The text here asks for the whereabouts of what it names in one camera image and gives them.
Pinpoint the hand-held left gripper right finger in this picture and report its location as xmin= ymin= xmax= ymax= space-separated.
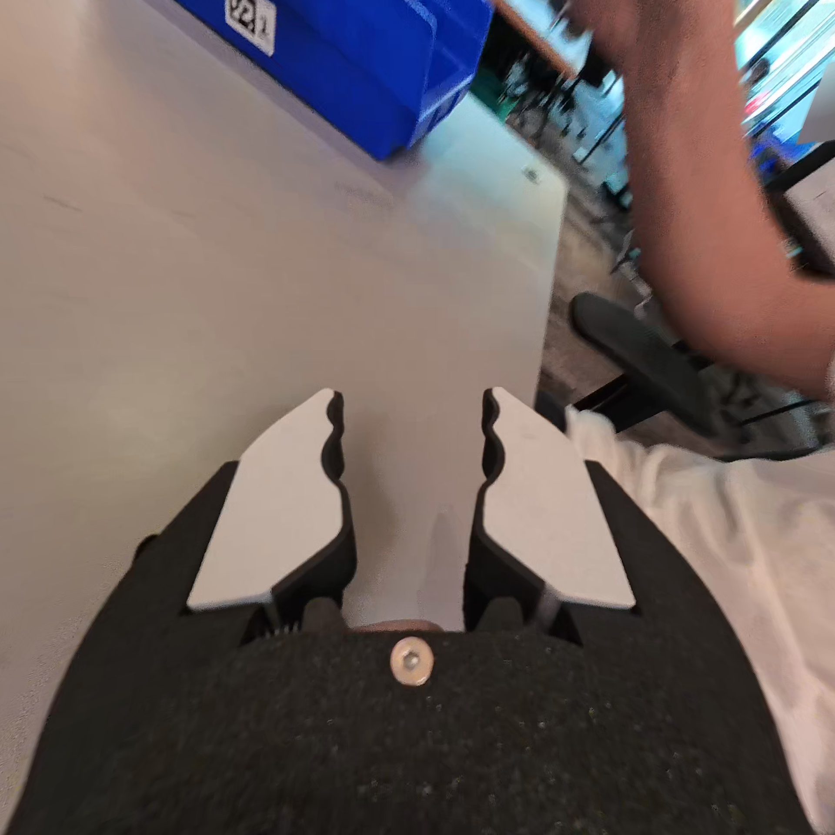
xmin=463 ymin=387 xmax=637 ymax=637

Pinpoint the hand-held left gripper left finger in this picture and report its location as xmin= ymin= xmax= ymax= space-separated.
xmin=186 ymin=389 xmax=358 ymax=632

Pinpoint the blue plastic storage bin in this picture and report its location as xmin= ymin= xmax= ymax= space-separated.
xmin=173 ymin=0 xmax=494 ymax=162

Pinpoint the person's right forearm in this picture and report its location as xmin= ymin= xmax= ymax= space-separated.
xmin=607 ymin=46 xmax=835 ymax=400

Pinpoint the person's right hand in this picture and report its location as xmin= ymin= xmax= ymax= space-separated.
xmin=568 ymin=0 xmax=735 ymax=50

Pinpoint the black office chair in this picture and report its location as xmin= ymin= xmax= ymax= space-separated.
xmin=571 ymin=292 xmax=835 ymax=461

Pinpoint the wooden work table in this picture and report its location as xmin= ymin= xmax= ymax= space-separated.
xmin=492 ymin=0 xmax=583 ymax=80

